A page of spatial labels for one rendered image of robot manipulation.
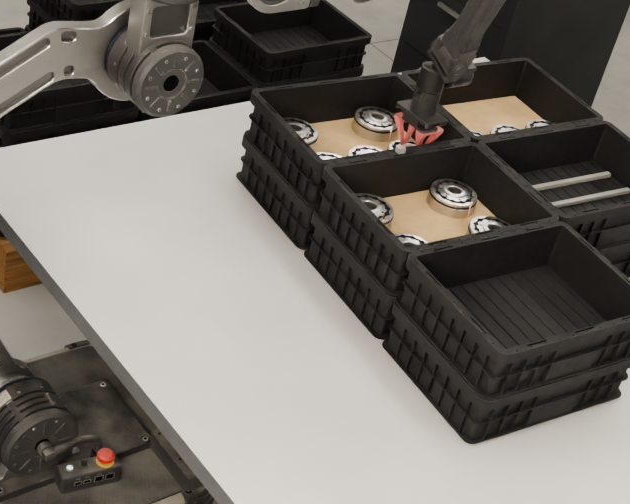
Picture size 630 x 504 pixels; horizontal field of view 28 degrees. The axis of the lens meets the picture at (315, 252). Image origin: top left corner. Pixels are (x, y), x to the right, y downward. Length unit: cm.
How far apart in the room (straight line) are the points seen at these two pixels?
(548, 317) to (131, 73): 91
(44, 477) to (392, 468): 81
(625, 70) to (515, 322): 332
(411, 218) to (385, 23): 286
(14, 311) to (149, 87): 136
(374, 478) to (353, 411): 16
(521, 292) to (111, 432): 94
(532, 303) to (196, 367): 67
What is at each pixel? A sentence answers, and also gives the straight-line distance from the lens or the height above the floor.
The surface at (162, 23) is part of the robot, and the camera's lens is 224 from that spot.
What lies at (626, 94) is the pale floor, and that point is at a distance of 543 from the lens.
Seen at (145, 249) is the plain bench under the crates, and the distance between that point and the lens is 257.
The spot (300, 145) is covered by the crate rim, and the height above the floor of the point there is 93.
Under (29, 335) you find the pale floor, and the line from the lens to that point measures 340.
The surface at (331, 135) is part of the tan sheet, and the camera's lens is 281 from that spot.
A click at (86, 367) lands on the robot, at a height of 24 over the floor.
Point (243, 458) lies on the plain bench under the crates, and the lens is 216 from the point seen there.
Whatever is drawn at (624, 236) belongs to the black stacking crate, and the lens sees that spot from 277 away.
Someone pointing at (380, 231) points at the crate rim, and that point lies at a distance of 237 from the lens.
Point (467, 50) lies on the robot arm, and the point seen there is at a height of 116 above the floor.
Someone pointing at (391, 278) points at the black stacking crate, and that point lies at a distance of 238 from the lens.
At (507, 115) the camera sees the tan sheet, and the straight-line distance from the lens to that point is 310.
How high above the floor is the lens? 223
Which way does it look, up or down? 35 degrees down
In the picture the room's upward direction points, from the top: 14 degrees clockwise
